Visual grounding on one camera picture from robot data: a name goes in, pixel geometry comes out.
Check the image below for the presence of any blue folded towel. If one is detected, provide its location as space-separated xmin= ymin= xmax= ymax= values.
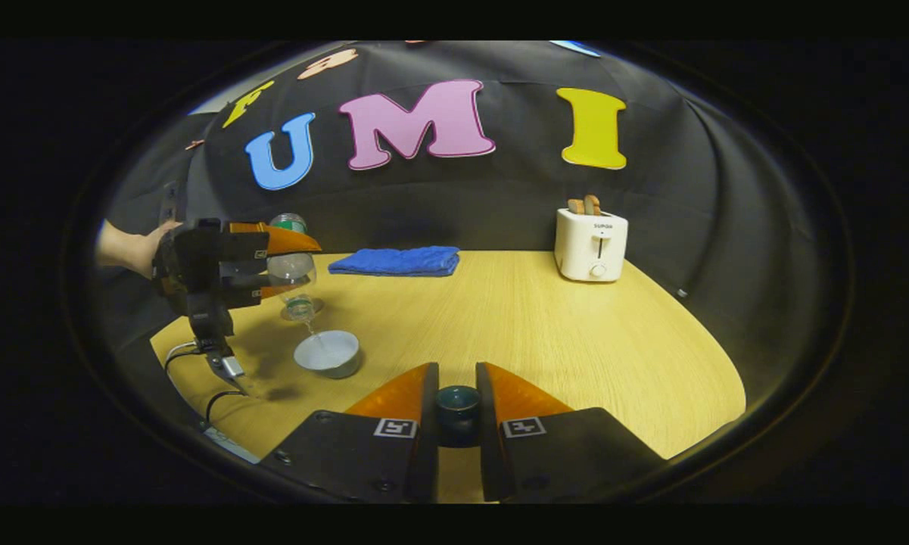
xmin=328 ymin=246 xmax=461 ymax=278

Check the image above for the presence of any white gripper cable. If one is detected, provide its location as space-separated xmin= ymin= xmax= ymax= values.
xmin=163 ymin=341 xmax=202 ymax=373

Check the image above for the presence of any white teacup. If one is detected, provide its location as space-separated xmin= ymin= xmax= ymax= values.
xmin=294 ymin=330 xmax=363 ymax=380

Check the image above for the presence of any clear glass coaster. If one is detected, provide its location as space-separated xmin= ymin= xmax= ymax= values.
xmin=279 ymin=297 xmax=325 ymax=323

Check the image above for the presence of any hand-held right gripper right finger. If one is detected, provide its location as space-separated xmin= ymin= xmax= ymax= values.
xmin=475 ymin=361 xmax=668 ymax=504

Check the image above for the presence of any white toaster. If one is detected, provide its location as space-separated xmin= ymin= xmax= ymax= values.
xmin=554 ymin=207 xmax=629 ymax=283

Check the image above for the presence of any dark teal teacup lid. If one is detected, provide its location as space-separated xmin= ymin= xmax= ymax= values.
xmin=434 ymin=385 xmax=482 ymax=449

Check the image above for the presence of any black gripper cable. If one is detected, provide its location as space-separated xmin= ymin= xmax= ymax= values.
xmin=204 ymin=388 xmax=248 ymax=423

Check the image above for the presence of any clear plastic water bottle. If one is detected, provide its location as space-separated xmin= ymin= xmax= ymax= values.
xmin=266 ymin=213 xmax=319 ymax=325

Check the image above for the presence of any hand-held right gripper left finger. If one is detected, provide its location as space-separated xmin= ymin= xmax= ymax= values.
xmin=259 ymin=362 xmax=440 ymax=504

